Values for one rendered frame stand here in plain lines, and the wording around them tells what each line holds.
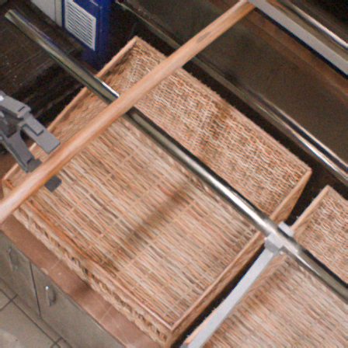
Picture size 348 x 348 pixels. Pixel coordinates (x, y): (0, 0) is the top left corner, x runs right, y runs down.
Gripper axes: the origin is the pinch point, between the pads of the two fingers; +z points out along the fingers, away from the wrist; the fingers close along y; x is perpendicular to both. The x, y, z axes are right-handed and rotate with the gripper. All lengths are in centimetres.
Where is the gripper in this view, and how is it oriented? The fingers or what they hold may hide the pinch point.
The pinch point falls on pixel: (51, 164)
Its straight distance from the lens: 154.9
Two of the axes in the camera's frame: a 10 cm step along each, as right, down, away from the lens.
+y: -0.8, 4.9, 8.7
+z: 7.4, 6.2, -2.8
